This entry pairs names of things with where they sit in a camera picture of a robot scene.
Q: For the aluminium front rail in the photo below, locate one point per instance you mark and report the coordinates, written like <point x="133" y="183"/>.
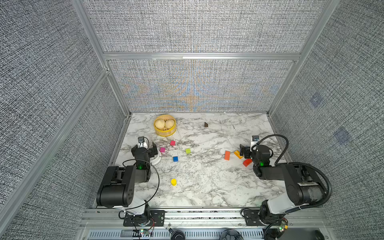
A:
<point x="202" y="218"/>

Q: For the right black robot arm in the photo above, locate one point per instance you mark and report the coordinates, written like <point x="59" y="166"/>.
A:
<point x="306" y="186"/>

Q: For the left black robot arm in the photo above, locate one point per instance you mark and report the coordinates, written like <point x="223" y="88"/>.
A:
<point x="117" y="189"/>

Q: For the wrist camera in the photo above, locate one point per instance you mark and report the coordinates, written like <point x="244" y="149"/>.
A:
<point x="143" y="142"/>
<point x="254" y="142"/>

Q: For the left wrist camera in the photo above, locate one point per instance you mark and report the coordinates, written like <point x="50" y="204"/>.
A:
<point x="143" y="142"/>

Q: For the cream bun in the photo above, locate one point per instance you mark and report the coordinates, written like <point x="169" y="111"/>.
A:
<point x="169" y="123"/>
<point x="160" y="124"/>

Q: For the right cream bun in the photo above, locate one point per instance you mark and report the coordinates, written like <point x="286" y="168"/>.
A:
<point x="169" y="123"/>

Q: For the yellow bamboo steamer basket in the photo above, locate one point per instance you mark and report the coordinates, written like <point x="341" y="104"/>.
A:
<point x="165" y="132"/>

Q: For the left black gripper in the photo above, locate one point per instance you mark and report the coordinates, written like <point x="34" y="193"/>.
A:
<point x="153" y="151"/>

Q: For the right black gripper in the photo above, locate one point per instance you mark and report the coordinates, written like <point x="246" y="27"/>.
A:
<point x="244" y="151"/>

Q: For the white alarm clock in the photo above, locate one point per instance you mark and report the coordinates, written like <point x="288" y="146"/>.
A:
<point x="156" y="159"/>

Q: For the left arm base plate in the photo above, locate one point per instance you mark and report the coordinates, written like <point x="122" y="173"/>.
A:
<point x="154" y="218"/>

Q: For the left cream bun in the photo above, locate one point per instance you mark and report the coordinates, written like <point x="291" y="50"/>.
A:
<point x="160" y="124"/>

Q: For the yellow cylinder block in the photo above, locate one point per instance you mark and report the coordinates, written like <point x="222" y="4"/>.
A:
<point x="173" y="182"/>

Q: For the red rectangular block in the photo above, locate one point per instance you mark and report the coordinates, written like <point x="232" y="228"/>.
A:
<point x="247" y="162"/>

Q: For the yellow orange supermarket block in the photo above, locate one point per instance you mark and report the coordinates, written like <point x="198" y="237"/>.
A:
<point x="238" y="154"/>

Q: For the orange rectangular block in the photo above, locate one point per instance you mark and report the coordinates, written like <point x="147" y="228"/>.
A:
<point x="227" y="155"/>

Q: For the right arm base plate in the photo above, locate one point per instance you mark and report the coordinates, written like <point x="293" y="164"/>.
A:
<point x="251" y="217"/>

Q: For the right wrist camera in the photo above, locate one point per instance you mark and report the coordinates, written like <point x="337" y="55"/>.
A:
<point x="254" y="142"/>

